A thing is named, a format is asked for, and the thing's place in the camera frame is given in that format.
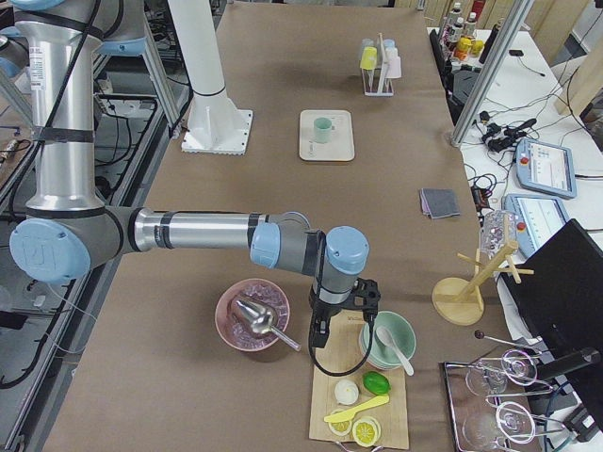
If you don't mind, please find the aluminium frame post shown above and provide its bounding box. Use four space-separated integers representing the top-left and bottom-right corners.
450 0 534 148

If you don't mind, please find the white wire cup rack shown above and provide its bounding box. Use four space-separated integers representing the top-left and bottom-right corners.
359 33 397 97

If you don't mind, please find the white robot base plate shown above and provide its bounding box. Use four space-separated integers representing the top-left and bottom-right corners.
182 92 253 155

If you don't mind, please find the lemon slice stack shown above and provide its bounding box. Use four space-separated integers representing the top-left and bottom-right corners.
351 416 382 447

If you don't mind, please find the green cup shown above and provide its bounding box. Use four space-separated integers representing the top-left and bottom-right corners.
313 117 334 144

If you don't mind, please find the green lime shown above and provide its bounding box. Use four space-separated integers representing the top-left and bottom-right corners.
362 371 391 396

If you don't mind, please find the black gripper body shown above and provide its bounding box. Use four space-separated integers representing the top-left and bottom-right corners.
309 278 380 325

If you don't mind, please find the white rabbit serving tray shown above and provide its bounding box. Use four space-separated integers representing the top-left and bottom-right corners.
299 109 355 162

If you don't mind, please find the white ceramic spoon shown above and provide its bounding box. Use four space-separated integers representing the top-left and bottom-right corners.
376 326 415 377

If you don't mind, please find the grey folded cloth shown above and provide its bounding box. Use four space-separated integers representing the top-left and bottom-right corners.
419 188 461 219

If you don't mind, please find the green bowl stack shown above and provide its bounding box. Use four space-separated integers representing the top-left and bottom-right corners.
359 310 418 371

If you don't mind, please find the yellow cup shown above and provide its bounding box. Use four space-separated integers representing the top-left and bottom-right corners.
359 46 378 71

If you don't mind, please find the pink bowl with ice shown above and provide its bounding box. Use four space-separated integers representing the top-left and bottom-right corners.
215 278 290 351

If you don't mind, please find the pink cup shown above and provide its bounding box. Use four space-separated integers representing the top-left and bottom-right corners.
385 56 402 80

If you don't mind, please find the metal ice scoop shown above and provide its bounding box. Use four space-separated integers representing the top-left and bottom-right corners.
231 296 302 351

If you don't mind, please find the black monitor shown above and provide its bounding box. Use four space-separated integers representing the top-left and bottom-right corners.
498 218 603 392

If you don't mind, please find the black wire glass rack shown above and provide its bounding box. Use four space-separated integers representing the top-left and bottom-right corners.
442 330 573 451

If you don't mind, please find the bamboo cutting board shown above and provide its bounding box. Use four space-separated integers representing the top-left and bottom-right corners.
308 307 410 448

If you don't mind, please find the blue teach pendant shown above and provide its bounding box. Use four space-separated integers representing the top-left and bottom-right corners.
502 194 570 258
515 137 578 199

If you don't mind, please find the cream cup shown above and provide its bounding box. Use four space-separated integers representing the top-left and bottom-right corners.
385 47 399 58

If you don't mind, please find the yellow plastic knife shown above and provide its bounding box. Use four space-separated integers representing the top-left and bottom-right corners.
323 395 390 423

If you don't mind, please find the wooden mug tree stand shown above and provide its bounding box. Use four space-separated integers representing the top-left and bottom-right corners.
432 218 536 326

